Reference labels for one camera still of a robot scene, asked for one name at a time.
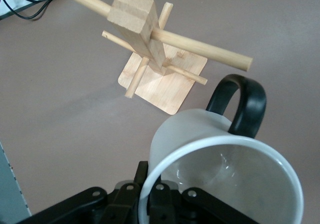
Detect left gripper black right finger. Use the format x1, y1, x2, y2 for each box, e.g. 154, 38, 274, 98
149, 180, 179, 224

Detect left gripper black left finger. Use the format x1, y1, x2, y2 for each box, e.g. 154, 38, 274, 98
102, 161, 149, 224

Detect wooden cup rack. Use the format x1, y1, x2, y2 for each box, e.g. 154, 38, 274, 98
101, 0, 253, 116

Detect black cables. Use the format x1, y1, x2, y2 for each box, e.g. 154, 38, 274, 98
0, 0, 62, 19

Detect white mug with black handle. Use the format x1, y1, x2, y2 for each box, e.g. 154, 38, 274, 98
138, 74, 305, 224

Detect thin black cable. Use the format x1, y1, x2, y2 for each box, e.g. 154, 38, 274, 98
0, 0, 51, 21

